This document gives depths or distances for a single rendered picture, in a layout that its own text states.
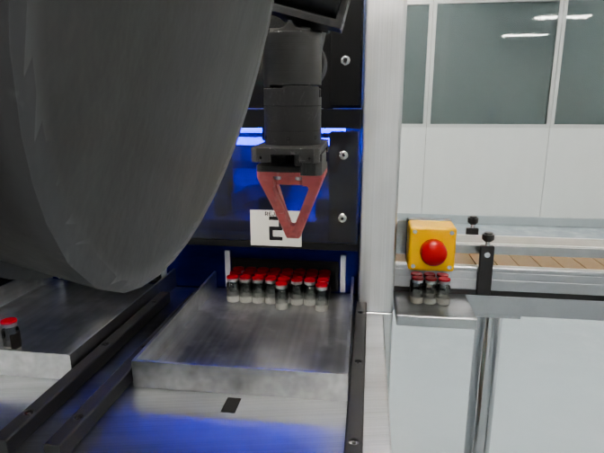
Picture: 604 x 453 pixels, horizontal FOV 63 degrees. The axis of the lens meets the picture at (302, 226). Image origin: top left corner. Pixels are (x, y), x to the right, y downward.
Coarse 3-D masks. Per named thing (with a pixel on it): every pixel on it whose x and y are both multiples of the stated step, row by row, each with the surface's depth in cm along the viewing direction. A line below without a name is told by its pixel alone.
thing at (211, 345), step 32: (224, 288) 93; (352, 288) 83; (192, 320) 79; (224, 320) 79; (256, 320) 79; (288, 320) 79; (320, 320) 79; (160, 352) 67; (192, 352) 68; (224, 352) 68; (256, 352) 68; (288, 352) 68; (320, 352) 68; (160, 384) 60; (192, 384) 59; (224, 384) 58; (256, 384) 58; (288, 384) 57; (320, 384) 57
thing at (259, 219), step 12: (252, 216) 81; (264, 216) 80; (276, 216) 80; (252, 228) 81; (264, 228) 81; (252, 240) 82; (264, 240) 81; (276, 240) 81; (288, 240) 81; (300, 240) 80
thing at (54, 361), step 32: (0, 288) 84; (32, 288) 92; (64, 288) 93; (160, 288) 87; (0, 320) 79; (32, 320) 79; (64, 320) 79; (96, 320) 79; (0, 352) 62; (32, 352) 61; (64, 352) 68
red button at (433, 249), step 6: (432, 240) 75; (438, 240) 75; (426, 246) 75; (432, 246) 74; (438, 246) 74; (444, 246) 75; (420, 252) 76; (426, 252) 75; (432, 252) 74; (438, 252) 74; (444, 252) 74; (426, 258) 75; (432, 258) 75; (438, 258) 74; (444, 258) 75; (432, 264) 75; (438, 264) 75
